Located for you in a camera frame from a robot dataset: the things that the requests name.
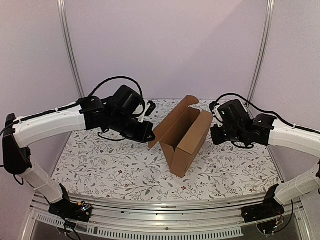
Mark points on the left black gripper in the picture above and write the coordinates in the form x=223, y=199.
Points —
x=142, y=137

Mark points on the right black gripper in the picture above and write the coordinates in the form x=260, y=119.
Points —
x=216, y=135

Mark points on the brown cardboard paper box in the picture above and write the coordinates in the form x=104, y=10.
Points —
x=182, y=134

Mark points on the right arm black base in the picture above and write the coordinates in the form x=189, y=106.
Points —
x=267, y=209

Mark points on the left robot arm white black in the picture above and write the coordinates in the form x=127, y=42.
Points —
x=20, y=132

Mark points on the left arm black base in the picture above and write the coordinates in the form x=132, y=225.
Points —
x=66, y=209

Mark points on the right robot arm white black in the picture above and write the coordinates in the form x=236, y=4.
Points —
x=269, y=129

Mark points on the floral patterned table mat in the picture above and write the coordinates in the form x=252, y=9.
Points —
x=112, y=168

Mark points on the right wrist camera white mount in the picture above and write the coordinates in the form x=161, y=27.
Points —
x=213, y=107

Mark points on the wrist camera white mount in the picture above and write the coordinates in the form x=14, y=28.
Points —
x=144, y=111
x=213, y=107

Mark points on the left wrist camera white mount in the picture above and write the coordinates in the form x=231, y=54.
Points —
x=144, y=111

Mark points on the front aluminium rail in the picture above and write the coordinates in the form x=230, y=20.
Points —
x=115, y=219

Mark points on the left aluminium frame post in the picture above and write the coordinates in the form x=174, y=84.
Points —
x=62, y=11

